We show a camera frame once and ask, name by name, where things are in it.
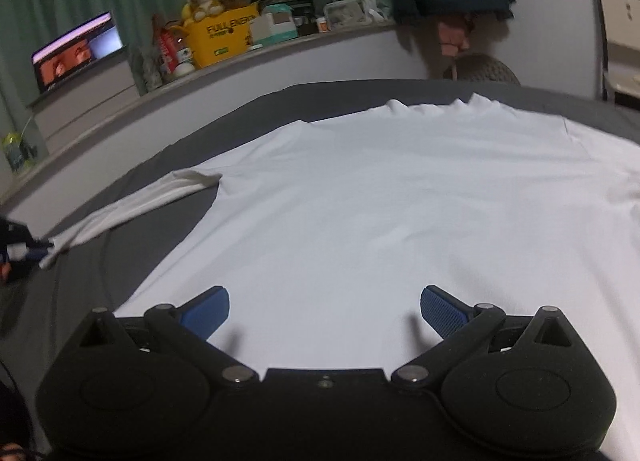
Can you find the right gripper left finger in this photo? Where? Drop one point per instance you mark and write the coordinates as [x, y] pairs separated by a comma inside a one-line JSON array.
[[204, 314]]

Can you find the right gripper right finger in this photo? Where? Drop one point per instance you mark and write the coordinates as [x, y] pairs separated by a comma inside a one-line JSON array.
[[443, 312]]

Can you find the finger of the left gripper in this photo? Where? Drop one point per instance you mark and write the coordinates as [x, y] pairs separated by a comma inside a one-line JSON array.
[[37, 250]]

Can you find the white t-shirt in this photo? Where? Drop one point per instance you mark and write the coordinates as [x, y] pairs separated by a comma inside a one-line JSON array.
[[325, 234]]

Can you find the dark grey bed sheet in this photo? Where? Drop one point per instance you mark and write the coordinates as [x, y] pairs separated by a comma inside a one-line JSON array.
[[39, 313]]

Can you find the grey drawer box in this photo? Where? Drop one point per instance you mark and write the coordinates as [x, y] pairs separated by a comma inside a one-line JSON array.
[[84, 101]]

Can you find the red snack bag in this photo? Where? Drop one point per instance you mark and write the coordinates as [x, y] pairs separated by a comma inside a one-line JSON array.
[[166, 45]]

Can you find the grey round wicker stool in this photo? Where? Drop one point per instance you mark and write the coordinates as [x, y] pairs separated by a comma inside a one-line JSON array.
[[480, 68]]

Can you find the pink hanging cloth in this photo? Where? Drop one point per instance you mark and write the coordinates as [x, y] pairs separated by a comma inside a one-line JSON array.
[[454, 34]]

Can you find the yellow cardboard box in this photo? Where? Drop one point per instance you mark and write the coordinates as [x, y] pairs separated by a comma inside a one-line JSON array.
[[216, 39]]

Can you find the white teal box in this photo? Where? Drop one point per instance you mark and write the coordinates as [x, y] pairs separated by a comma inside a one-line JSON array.
[[274, 25]]

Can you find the plush toy animal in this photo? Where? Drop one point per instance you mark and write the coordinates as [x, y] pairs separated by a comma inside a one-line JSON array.
[[198, 10]]

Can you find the clear plastic container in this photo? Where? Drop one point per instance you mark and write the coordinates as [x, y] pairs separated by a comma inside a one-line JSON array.
[[341, 14]]

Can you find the cream dining chair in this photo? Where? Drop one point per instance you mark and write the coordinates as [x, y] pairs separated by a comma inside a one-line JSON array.
[[619, 55]]

